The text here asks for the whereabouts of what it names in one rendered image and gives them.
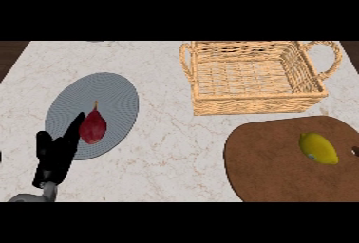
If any yellow lemon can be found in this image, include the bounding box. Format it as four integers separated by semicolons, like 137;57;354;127
298;132;340;166

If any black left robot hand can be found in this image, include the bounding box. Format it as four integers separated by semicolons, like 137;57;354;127
31;111;87;190

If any brown wooden cutting board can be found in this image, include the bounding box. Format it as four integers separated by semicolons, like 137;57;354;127
223;115;359;203

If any grey round placemat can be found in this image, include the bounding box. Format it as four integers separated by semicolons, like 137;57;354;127
43;72;140;161

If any tan wicker basket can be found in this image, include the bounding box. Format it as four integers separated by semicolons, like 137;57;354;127
179;41;344;117

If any dark red pointed vegetable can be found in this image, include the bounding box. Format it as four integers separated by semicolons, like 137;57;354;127
77;100;108;145

